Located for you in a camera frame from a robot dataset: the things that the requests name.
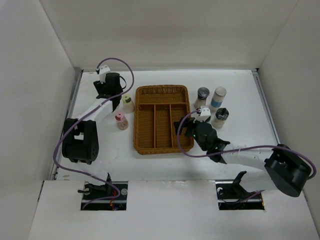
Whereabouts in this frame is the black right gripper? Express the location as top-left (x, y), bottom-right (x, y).
top-left (173, 116), bottom-right (208, 152)

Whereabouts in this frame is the yellow cap spice bottle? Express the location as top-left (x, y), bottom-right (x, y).
top-left (122, 94), bottom-right (135, 114)

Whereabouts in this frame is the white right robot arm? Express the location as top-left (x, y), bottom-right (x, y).
top-left (173, 116), bottom-right (317, 198)

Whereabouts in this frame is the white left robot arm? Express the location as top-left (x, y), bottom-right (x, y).
top-left (62, 72), bottom-right (124, 165)

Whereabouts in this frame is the brown wicker divided basket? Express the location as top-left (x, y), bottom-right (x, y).
top-left (133, 84), bottom-right (191, 155)

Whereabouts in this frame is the black cap sugar grinder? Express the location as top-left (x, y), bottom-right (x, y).
top-left (194, 87), bottom-right (210, 109)

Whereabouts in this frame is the pink cap spice bottle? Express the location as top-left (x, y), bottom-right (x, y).
top-left (115, 111), bottom-right (129, 130)

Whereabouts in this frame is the tall blue label bottle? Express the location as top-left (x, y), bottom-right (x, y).
top-left (209, 86), bottom-right (227, 112)

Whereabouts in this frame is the black knob cap jar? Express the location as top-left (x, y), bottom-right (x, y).
top-left (212, 108), bottom-right (229, 129)

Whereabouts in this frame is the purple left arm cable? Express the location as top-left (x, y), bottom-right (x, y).
top-left (52, 57), bottom-right (136, 210)

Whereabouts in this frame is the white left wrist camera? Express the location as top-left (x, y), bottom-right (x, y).
top-left (96, 64), bottom-right (111, 84)

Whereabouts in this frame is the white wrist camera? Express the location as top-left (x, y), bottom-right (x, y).
top-left (195, 105), bottom-right (211, 123)
top-left (96, 64), bottom-right (111, 84)

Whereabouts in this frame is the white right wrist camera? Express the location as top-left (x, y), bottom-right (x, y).
top-left (195, 105), bottom-right (211, 123)

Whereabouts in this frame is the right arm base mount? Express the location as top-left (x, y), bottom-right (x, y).
top-left (215, 171), bottom-right (265, 211)

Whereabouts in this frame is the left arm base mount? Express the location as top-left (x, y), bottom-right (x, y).
top-left (77, 174), bottom-right (129, 211)

